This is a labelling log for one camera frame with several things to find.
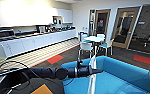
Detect white shirt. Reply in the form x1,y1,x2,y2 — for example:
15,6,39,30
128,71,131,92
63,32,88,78
86,58,98,94

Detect white dining table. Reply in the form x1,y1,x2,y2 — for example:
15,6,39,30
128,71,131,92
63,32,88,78
83,35,106,55

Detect white kitchen wall cabinets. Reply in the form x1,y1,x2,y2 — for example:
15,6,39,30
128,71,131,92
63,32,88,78
0,0,74,29

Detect blue sofa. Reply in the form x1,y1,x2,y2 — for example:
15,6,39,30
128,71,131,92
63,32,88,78
60,55,150,94

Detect steel microwave oven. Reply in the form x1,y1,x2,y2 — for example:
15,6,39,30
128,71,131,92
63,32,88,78
0,28,16,40

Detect white chair with teal seat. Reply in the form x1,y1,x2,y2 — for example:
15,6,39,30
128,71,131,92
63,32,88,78
98,38,115,56
81,33,90,43

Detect silver countertop appliance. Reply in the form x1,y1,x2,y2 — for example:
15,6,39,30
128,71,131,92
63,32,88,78
38,25,48,34

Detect white dining chair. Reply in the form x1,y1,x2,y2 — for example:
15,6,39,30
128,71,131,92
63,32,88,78
78,41,95,60
96,33,106,39

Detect black coffee machine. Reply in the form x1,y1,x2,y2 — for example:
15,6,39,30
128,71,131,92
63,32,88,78
52,16,63,25

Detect blue waste bin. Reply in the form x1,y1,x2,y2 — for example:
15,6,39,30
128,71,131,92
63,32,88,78
77,30,84,42

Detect white kitchen base cabinets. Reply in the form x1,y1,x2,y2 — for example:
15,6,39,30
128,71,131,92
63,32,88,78
0,28,78,60

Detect wooden framed glass door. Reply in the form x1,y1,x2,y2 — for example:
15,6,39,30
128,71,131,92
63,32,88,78
111,5,142,50
92,8,112,38

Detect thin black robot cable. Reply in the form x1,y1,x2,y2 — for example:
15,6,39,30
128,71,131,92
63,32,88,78
0,60,34,93

